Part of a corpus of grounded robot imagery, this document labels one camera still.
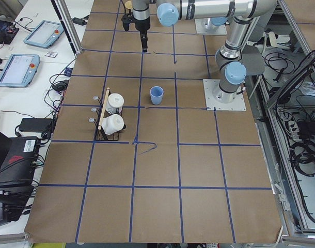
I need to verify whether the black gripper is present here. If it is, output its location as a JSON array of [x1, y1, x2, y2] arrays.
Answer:
[[131, 0, 151, 53]]

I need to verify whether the light blue plastic cup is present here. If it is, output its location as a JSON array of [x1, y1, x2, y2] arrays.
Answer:
[[150, 86, 164, 105]]

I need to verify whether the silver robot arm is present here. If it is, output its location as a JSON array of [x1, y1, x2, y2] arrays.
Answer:
[[201, 17, 228, 29], [132, 1, 276, 66]]

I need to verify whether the white mug rear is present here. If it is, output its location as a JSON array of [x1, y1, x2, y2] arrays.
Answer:
[[106, 93, 124, 114]]

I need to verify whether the white mug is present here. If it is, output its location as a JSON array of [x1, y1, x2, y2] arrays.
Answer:
[[102, 114, 126, 135], [106, 93, 124, 114]]

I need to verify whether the white mug front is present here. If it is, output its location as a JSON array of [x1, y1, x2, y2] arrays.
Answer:
[[102, 114, 126, 135]]

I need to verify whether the teach pendant far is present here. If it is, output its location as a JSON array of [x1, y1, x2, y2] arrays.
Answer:
[[24, 20, 64, 49]]

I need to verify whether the teach pendant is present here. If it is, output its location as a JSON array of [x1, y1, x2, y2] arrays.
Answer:
[[24, 20, 64, 49], [0, 54, 40, 88]]

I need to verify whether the grey office chair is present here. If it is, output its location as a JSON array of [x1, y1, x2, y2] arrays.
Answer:
[[241, 45, 265, 76]]

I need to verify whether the teach pendant near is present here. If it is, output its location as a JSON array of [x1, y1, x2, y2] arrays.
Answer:
[[0, 54, 40, 88]]

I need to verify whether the black power adapter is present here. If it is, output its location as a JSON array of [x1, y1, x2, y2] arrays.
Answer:
[[15, 118, 52, 133]]

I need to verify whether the black computer box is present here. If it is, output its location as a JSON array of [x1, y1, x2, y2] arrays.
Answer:
[[0, 132, 40, 188]]

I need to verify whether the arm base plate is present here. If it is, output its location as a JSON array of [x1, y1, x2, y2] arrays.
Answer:
[[195, 18, 227, 36], [203, 79, 246, 111]]

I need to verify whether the aluminium frame post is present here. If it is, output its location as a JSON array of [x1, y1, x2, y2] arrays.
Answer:
[[51, 0, 83, 55]]

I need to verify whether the black wire mug rack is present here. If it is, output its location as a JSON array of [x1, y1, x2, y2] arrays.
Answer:
[[89, 87, 126, 141]]

